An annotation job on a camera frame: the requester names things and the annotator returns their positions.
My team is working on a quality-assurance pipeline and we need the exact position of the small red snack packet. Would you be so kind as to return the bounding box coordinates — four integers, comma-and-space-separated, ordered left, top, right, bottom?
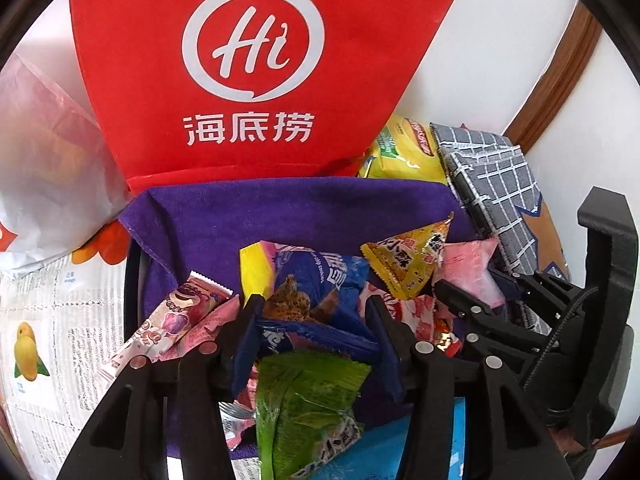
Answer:
434, 320, 463, 358

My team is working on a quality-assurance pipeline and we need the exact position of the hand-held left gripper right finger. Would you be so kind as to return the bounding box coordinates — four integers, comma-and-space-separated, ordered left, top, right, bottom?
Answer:
364, 295, 563, 480

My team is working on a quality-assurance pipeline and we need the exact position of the pink bear print snack packet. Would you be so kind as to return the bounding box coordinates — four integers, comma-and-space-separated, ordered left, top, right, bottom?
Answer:
97, 270, 233, 383

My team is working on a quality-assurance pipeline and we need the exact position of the brown wooden door frame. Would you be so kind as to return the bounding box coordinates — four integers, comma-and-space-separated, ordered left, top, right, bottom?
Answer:
502, 2, 603, 148

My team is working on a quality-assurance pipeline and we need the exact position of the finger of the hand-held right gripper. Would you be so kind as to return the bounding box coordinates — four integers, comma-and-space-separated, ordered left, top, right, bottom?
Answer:
487, 269, 581, 321
432, 280, 551, 361

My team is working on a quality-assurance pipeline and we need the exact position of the green snack packet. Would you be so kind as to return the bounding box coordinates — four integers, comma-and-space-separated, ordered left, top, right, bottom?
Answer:
252, 350, 373, 480

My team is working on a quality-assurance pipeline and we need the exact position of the red and white candy packet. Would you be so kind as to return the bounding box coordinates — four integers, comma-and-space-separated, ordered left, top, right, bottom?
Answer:
360, 282, 437, 341

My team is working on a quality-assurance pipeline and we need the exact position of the grey checked cloth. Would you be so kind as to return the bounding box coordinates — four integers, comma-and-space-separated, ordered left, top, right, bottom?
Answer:
430, 122, 571, 281

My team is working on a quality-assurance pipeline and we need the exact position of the red paper bag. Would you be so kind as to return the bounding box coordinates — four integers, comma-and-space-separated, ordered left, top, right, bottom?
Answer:
69, 0, 476, 196

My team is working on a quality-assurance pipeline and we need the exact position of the blue tissue pack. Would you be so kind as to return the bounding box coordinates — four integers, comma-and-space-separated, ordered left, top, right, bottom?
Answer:
300, 397, 468, 480

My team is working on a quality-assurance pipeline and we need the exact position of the blue cookie packet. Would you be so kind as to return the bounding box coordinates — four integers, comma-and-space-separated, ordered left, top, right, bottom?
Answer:
255, 250, 381, 363

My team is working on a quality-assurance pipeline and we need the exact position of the yellow and green snack bag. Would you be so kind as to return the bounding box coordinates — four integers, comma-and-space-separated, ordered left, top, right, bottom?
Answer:
357, 115, 448, 183

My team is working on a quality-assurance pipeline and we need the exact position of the small pink packet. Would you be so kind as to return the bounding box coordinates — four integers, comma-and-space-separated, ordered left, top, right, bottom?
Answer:
442, 237, 506, 311

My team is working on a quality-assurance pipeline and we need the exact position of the white plastic shopping bag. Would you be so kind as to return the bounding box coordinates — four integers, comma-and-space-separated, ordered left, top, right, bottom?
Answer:
0, 55, 133, 273

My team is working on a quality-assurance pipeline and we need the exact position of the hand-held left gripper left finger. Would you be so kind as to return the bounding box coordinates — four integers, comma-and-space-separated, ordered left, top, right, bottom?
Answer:
57, 294, 266, 480

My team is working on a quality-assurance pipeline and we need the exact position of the purple towel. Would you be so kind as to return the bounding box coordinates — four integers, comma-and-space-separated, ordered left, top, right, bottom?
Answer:
117, 176, 476, 461

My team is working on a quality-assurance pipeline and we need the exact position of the yellow triangular snack packet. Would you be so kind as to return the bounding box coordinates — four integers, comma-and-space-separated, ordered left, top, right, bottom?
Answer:
360, 212, 456, 301

